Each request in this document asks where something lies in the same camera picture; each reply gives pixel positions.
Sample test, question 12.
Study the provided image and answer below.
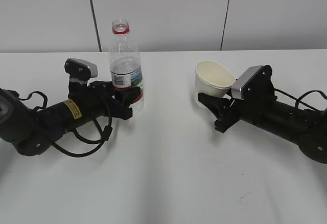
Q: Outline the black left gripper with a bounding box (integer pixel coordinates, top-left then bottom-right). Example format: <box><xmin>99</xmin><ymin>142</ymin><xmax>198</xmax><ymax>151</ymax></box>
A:
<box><xmin>68</xmin><ymin>81</ymin><xmax>142</xmax><ymax>120</ymax></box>

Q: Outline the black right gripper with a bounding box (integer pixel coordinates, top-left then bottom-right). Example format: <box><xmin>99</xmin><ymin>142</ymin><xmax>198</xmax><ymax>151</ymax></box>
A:
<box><xmin>197</xmin><ymin>65</ymin><xmax>276</xmax><ymax>133</ymax></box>

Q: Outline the white paper cup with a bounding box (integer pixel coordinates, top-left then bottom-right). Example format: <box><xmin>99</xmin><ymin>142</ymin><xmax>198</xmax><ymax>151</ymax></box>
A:
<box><xmin>195</xmin><ymin>60</ymin><xmax>236</xmax><ymax>108</ymax></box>

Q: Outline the clear plastic water bottle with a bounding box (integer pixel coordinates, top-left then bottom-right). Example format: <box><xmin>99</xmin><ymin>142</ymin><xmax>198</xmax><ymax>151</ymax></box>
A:
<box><xmin>108</xmin><ymin>19</ymin><xmax>144</xmax><ymax>114</ymax></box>

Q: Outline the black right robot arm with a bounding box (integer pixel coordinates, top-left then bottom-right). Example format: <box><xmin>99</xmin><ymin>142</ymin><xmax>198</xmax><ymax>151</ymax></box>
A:
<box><xmin>197</xmin><ymin>65</ymin><xmax>326</xmax><ymax>164</ymax></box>

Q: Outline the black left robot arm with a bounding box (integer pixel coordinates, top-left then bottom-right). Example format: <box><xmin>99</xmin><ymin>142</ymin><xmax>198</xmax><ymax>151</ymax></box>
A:
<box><xmin>1</xmin><ymin>81</ymin><xmax>141</xmax><ymax>158</ymax></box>

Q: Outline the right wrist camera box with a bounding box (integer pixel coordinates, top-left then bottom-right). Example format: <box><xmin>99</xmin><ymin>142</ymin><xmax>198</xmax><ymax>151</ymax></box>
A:
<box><xmin>231</xmin><ymin>65</ymin><xmax>263</xmax><ymax>100</ymax></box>

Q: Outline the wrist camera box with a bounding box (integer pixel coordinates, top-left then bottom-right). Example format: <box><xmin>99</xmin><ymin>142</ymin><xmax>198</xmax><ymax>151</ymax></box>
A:
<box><xmin>64</xmin><ymin>58</ymin><xmax>98</xmax><ymax>85</ymax></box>
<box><xmin>231</xmin><ymin>65</ymin><xmax>263</xmax><ymax>100</ymax></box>

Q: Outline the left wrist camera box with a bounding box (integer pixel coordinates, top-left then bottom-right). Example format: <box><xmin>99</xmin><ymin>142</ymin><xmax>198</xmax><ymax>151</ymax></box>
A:
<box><xmin>64</xmin><ymin>58</ymin><xmax>98</xmax><ymax>85</ymax></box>

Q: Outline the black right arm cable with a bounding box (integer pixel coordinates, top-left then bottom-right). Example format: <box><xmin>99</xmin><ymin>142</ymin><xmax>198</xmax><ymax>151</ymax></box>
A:
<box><xmin>272</xmin><ymin>87</ymin><xmax>327</xmax><ymax>112</ymax></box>

